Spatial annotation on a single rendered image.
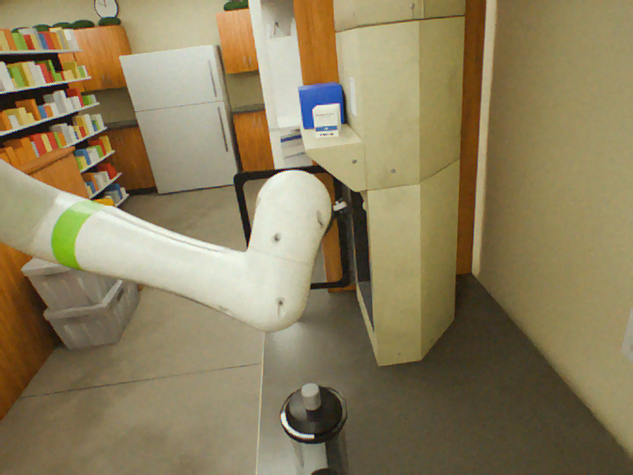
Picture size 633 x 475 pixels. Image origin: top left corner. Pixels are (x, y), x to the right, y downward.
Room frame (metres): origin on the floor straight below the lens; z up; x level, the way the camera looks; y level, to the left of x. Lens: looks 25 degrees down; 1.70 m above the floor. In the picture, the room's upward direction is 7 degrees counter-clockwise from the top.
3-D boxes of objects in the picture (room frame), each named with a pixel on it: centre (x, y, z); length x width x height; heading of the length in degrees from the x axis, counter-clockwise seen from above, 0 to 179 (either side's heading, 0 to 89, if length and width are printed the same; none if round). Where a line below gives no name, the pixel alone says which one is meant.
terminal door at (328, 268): (1.13, 0.06, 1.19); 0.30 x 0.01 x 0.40; 84
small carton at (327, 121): (0.91, -0.05, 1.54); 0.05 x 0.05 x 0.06; 77
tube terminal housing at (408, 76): (0.97, -0.24, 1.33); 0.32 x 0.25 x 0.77; 2
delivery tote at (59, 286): (2.58, 1.61, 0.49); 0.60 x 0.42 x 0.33; 2
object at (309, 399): (0.49, 0.04, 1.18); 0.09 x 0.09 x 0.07
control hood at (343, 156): (0.96, -0.05, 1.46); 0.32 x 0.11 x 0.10; 2
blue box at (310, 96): (1.06, -0.05, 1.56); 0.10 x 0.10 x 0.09; 2
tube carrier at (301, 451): (0.49, 0.04, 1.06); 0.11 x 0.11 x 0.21
